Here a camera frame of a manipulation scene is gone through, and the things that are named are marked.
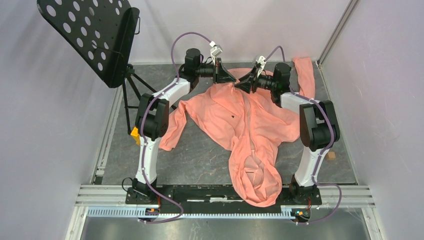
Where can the small wooden cube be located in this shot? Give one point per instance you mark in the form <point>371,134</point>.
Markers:
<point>331,155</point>

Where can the salmon pink zip jacket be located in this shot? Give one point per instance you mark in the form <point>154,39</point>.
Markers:
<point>250,126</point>

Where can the yellow and red toy block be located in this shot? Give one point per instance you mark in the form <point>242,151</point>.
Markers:
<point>136,136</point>

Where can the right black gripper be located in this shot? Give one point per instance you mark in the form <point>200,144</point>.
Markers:
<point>246,85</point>

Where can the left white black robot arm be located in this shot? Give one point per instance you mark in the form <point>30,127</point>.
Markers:
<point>152,119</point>

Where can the black perforated music stand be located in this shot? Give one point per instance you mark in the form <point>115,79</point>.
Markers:
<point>102,33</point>

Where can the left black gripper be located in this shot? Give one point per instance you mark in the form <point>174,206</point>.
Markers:
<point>220,74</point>

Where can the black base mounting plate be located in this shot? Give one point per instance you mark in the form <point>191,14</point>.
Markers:
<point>223,199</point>

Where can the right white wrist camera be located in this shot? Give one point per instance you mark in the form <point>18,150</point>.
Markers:
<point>260,63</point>

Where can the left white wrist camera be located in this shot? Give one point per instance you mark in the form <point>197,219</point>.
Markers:
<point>215,51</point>

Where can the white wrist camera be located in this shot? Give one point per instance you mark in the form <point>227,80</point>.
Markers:
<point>215,51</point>
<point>260,63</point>

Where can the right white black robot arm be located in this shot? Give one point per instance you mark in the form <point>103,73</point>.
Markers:
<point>318,124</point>

